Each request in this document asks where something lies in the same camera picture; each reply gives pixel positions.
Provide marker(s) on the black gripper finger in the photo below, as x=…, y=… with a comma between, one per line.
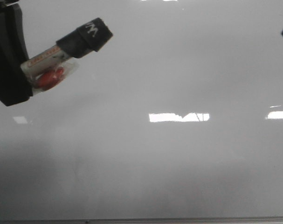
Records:
x=14, y=86

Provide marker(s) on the white whiteboard marker pen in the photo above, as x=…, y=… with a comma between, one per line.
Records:
x=50, y=67

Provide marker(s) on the white whiteboard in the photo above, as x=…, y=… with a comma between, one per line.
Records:
x=180, y=114

